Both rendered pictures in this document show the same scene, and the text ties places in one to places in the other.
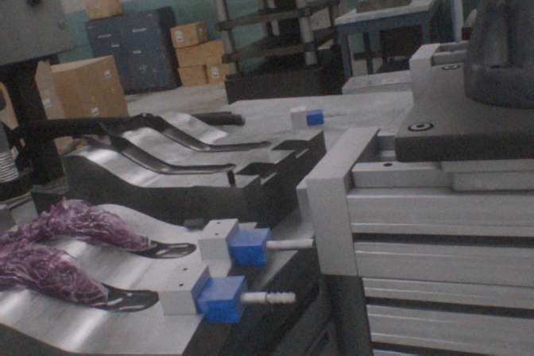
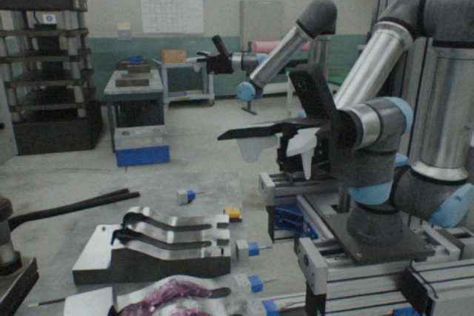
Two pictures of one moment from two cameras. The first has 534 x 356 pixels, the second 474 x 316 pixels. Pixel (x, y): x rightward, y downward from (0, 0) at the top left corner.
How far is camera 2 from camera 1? 0.77 m
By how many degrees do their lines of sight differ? 36
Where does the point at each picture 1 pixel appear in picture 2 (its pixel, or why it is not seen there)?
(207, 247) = (243, 288)
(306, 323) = not seen: hidden behind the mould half
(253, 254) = (259, 287)
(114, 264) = (208, 306)
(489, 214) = (364, 271)
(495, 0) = (366, 217)
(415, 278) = (342, 291)
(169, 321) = not seen: outside the picture
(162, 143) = (154, 230)
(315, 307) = not seen: hidden behind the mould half
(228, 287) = (272, 305)
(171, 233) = (209, 283)
